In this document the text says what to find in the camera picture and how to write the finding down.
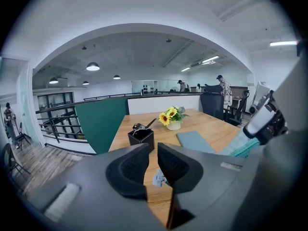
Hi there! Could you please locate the white box appliance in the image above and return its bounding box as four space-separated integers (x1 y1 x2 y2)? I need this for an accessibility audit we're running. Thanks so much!
249 80 274 116

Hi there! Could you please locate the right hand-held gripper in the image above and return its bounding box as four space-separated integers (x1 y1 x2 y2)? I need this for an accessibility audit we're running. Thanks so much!
243 90 289 146

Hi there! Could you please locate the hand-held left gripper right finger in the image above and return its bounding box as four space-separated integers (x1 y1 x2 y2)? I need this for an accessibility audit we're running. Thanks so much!
157 142 264 230

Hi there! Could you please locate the black metal railing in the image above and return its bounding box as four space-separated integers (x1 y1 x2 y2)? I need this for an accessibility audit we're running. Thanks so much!
35 92 141 144

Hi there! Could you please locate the silver black clip tool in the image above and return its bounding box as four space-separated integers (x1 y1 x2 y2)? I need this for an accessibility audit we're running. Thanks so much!
131 118 157 136

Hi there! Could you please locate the green partition panel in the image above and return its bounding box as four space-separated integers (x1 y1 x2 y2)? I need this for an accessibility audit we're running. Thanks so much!
74 97 130 155

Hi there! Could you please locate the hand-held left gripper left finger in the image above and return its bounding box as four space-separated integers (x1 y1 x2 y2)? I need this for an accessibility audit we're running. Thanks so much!
26 142 167 231

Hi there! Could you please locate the grey notebook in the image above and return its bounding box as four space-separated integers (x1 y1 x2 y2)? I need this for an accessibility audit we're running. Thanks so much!
176 130 217 154

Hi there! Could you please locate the sunflower bouquet in vase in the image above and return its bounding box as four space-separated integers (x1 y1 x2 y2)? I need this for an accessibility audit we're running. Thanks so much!
158 106 190 131

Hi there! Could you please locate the black office chair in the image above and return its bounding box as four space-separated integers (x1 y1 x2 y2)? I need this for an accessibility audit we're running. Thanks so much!
200 84 228 122
227 90 250 127

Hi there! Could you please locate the black folding chair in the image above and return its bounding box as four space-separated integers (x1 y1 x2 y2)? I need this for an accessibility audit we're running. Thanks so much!
13 121 32 151

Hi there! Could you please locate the dark metal chair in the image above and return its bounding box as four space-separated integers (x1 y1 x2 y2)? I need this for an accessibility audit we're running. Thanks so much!
0 142 32 193

